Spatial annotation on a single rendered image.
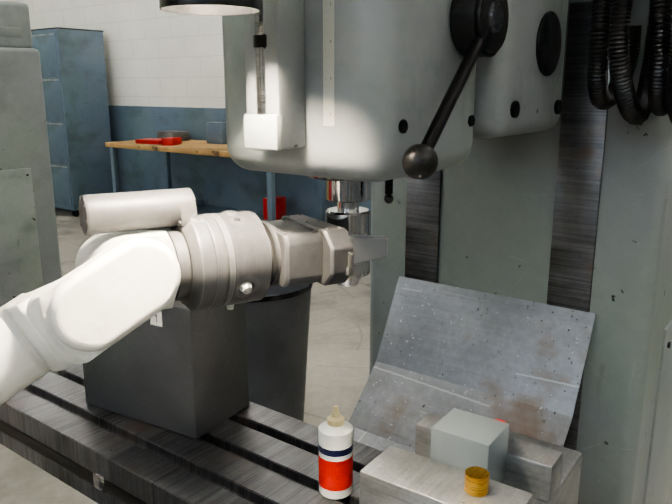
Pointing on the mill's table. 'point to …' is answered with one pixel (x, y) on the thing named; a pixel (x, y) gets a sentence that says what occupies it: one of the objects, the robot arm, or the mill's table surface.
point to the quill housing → (361, 90)
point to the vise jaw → (425, 483)
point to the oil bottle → (335, 456)
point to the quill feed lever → (470, 36)
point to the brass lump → (476, 481)
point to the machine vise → (526, 465)
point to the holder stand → (176, 370)
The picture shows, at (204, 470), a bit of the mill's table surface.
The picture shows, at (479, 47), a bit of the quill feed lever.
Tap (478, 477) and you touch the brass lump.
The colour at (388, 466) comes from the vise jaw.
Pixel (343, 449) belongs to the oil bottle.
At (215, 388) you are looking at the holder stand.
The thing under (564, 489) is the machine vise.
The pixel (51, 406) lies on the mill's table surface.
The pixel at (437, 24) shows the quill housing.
